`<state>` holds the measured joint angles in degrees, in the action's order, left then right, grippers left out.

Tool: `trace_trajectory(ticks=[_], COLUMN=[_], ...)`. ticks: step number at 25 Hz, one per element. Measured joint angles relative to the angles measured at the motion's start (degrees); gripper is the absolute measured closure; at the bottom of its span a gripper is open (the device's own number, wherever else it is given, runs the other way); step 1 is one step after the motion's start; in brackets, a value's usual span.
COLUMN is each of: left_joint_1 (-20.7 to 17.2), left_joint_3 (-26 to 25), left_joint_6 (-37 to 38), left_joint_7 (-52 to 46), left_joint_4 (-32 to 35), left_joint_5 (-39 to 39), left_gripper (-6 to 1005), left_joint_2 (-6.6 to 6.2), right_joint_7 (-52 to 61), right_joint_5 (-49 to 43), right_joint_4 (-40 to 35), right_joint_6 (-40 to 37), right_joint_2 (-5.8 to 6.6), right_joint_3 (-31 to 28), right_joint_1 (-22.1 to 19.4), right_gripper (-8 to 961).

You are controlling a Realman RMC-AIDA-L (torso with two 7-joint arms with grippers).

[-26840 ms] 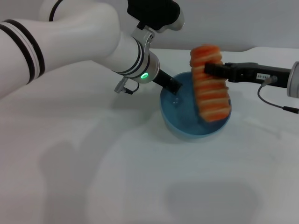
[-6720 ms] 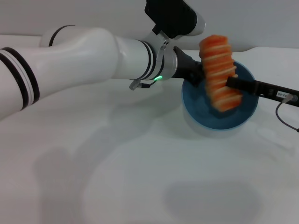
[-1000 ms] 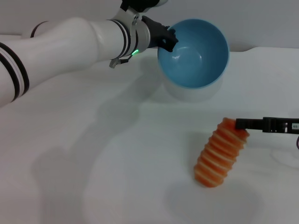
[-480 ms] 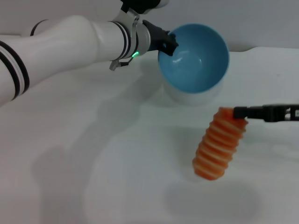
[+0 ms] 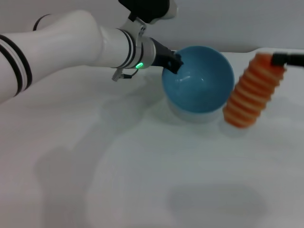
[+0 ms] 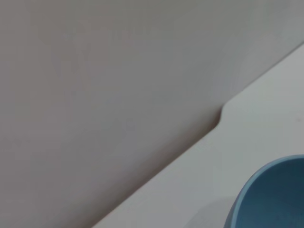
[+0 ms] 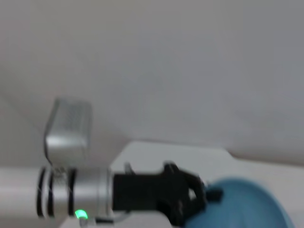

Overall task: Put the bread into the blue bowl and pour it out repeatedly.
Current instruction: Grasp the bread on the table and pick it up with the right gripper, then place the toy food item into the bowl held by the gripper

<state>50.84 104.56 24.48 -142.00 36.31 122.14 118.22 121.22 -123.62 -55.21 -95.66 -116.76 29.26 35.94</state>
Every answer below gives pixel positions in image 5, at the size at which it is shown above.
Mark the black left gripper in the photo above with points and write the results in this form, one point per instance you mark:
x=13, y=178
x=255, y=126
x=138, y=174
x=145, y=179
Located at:
x=162, y=57

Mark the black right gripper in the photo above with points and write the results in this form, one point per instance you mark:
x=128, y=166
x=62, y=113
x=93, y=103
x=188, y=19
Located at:
x=298, y=60

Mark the blue bowl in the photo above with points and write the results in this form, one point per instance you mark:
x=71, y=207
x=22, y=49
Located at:
x=197, y=92

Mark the orange striped bread loaf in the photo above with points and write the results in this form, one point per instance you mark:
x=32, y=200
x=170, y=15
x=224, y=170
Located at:
x=251, y=95

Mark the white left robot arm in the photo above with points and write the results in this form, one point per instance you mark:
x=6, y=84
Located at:
x=71, y=45

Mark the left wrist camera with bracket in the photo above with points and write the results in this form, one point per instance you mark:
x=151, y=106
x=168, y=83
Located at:
x=149, y=9

